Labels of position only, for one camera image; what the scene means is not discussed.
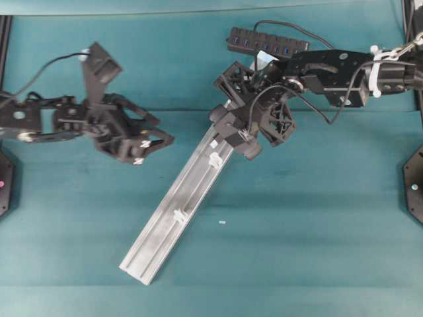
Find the aluminium rail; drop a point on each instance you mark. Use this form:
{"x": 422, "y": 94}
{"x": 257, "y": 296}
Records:
{"x": 167, "y": 223}

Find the black frame post right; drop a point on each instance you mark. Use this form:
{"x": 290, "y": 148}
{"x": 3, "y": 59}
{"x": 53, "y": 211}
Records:
{"x": 412, "y": 19}

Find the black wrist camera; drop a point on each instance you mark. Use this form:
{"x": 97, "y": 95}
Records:
{"x": 99, "y": 69}
{"x": 232, "y": 126}

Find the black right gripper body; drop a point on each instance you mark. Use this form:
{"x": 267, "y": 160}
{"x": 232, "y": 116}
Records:
{"x": 261, "y": 95}

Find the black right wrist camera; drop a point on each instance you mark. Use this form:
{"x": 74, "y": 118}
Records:
{"x": 232, "y": 126}

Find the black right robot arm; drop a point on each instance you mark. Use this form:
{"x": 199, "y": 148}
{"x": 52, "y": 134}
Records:
{"x": 346, "y": 79}

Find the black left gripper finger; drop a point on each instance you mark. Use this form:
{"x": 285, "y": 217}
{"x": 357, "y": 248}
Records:
{"x": 146, "y": 140}

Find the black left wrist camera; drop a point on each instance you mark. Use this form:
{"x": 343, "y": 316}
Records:
{"x": 99, "y": 69}

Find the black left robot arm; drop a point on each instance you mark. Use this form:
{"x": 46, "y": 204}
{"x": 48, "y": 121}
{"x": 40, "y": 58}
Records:
{"x": 44, "y": 120}

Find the black frame post left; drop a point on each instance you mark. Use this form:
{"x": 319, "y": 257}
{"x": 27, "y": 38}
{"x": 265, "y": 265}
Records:
{"x": 5, "y": 29}

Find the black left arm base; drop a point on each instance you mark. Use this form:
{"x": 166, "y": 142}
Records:
{"x": 7, "y": 171}

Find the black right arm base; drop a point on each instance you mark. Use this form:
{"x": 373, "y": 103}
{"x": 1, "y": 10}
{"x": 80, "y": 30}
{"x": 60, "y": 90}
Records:
{"x": 412, "y": 176}

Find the black frame post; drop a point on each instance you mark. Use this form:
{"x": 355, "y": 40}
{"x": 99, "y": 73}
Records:
{"x": 412, "y": 19}
{"x": 5, "y": 29}

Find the black USB hub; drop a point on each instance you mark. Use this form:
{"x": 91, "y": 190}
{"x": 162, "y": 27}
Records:
{"x": 250, "y": 42}

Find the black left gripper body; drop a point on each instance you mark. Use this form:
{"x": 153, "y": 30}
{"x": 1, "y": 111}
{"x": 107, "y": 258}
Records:
{"x": 111, "y": 129}

